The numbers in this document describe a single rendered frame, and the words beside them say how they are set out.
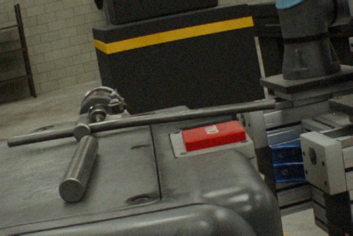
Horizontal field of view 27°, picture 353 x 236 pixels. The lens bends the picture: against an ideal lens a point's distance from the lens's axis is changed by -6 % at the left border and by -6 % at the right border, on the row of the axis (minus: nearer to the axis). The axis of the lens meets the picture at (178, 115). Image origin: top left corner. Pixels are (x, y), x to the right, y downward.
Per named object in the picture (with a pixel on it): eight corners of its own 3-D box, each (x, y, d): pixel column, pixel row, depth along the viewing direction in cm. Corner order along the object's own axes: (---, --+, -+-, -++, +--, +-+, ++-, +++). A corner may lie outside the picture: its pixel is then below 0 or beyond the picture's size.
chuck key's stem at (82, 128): (79, 128, 103) (74, 142, 91) (75, 112, 102) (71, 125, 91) (94, 125, 103) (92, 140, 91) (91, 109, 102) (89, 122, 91)
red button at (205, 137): (248, 149, 74) (245, 128, 74) (188, 161, 74) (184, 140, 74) (240, 137, 80) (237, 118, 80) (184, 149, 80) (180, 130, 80)
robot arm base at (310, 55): (328, 66, 190) (321, 28, 189) (350, 70, 175) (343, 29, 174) (275, 77, 188) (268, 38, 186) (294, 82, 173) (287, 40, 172)
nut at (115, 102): (124, 112, 184) (121, 98, 184) (108, 115, 184) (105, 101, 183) (124, 110, 188) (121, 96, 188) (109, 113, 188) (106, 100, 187)
